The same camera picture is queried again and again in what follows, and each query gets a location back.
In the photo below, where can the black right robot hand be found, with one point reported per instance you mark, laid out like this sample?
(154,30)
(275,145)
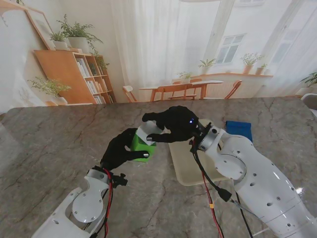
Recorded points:
(175,126)

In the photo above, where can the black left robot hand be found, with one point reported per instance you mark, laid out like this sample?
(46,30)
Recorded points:
(119,151)

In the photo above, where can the green square glass jar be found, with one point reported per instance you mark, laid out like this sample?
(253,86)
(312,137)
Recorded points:
(140,148)

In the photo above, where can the white square jar lid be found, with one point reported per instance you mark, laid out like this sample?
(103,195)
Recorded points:
(149,132)

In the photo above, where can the translucent plastic baking tray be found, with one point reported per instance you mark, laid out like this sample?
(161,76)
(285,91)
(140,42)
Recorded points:
(188,168)

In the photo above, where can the blue plastic scraper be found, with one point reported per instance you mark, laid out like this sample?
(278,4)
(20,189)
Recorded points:
(241,129)

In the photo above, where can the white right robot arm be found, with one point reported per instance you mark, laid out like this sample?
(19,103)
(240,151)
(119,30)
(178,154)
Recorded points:
(252,173)

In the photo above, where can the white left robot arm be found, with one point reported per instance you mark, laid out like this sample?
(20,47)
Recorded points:
(76,208)

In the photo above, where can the wooden slat back chair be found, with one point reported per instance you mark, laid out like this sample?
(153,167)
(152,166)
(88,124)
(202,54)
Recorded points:
(173,87)

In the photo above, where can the small table plant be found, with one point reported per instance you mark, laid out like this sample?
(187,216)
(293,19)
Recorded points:
(185,79)

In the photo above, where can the white wooden dining table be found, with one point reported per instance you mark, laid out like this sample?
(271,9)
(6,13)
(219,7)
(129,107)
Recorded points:
(198,82)

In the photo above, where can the white seat wooden chair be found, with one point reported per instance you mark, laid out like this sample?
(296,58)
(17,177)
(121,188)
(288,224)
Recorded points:
(127,89)

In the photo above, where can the broad leaf windowsill plant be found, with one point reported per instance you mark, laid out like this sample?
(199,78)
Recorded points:
(206,65)

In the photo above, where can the tall windowsill plant orange pot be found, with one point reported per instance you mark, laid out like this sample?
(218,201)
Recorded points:
(248,68)

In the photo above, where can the leafy potted plant beside bookshelf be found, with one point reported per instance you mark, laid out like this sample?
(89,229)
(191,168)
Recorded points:
(49,86)

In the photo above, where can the wooden bookshelf with books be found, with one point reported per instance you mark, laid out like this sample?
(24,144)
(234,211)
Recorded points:
(62,74)

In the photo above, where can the small windowsill plant orange pot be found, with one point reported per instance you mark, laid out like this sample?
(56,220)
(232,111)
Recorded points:
(259,71)

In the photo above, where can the large potted plant white pot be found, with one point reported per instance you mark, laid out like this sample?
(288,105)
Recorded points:
(78,44)

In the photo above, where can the small potted plant white pot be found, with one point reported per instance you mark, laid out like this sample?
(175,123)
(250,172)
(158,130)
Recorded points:
(60,45)

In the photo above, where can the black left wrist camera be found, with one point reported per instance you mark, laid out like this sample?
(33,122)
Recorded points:
(121,180)

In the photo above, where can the wooden picture frame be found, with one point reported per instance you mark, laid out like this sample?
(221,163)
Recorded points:
(40,27)

